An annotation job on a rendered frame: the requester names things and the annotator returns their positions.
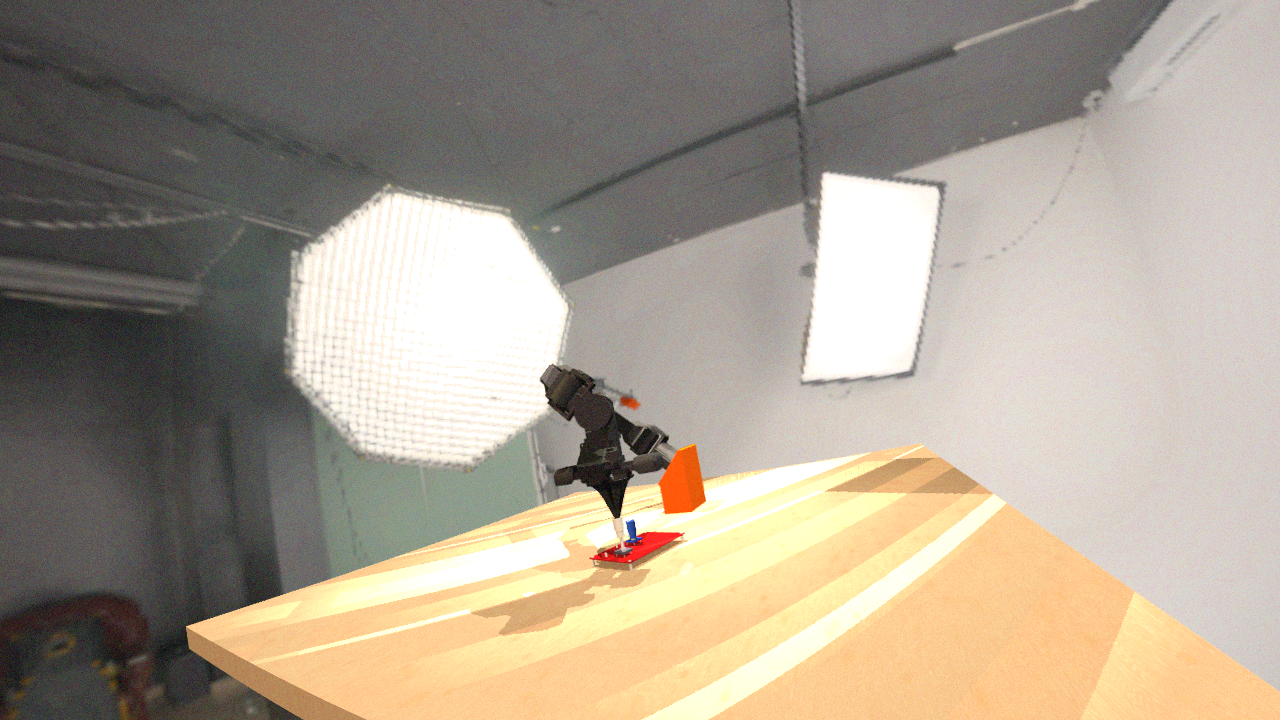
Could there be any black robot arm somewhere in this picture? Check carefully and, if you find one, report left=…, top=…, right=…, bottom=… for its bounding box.
left=539, top=363, right=678, bottom=484

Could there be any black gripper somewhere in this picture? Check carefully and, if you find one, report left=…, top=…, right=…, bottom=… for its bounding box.
left=554, top=428, right=666, bottom=519

